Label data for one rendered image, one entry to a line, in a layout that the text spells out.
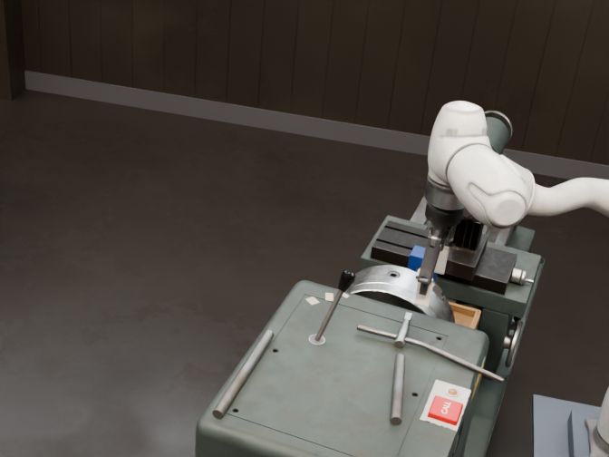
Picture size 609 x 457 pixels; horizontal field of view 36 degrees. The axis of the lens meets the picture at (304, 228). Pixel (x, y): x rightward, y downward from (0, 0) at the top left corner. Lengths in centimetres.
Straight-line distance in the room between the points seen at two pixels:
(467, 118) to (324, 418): 65
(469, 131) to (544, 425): 121
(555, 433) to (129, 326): 205
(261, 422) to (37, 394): 207
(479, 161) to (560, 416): 127
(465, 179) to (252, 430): 63
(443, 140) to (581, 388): 252
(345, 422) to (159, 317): 238
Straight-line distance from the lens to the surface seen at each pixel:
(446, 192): 187
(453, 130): 180
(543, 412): 284
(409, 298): 231
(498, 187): 168
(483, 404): 313
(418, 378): 204
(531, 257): 316
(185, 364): 397
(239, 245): 471
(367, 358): 207
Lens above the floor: 255
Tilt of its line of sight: 32 degrees down
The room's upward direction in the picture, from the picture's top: 6 degrees clockwise
